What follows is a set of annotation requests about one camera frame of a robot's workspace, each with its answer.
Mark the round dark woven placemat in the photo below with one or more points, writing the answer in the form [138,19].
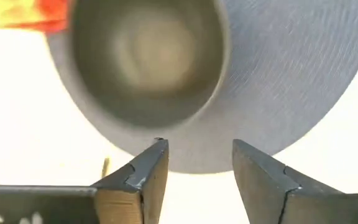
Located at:
[284,77]

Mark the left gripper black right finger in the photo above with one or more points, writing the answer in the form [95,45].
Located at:
[259,186]

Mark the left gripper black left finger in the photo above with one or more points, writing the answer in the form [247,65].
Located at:
[129,183]

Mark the black bowl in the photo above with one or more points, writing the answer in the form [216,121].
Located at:
[148,62]

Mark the orange ribbed glass cup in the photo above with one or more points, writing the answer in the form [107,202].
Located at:
[51,12]

